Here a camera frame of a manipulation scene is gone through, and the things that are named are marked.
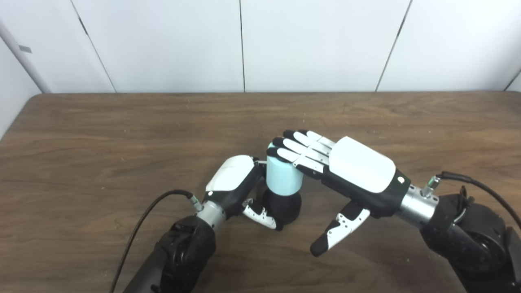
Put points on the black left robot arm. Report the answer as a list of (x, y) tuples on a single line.
[(183, 252)]

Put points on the white and black right hand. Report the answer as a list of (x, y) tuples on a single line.
[(362, 167)]

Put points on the white wall corner trim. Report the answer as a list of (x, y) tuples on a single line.
[(34, 75)]

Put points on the white and black left hand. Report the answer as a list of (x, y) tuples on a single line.
[(230, 175)]

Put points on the small grey wall label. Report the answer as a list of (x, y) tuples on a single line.
[(25, 49)]

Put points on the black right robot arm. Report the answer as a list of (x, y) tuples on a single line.
[(468, 236)]

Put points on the black flared nozzle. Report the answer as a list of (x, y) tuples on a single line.
[(287, 207)]

